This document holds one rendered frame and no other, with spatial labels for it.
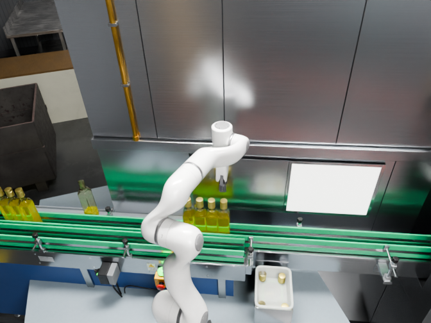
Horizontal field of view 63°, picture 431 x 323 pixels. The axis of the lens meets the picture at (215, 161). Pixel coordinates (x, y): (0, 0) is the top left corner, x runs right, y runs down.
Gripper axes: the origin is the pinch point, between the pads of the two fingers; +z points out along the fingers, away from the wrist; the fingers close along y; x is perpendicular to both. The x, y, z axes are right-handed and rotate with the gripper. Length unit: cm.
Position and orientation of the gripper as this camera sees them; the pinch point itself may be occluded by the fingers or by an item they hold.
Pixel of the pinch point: (223, 184)
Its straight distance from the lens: 161.7
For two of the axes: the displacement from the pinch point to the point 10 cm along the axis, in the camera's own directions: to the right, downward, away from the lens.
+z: 0.3, 7.9, 6.1
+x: 9.9, 0.5, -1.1
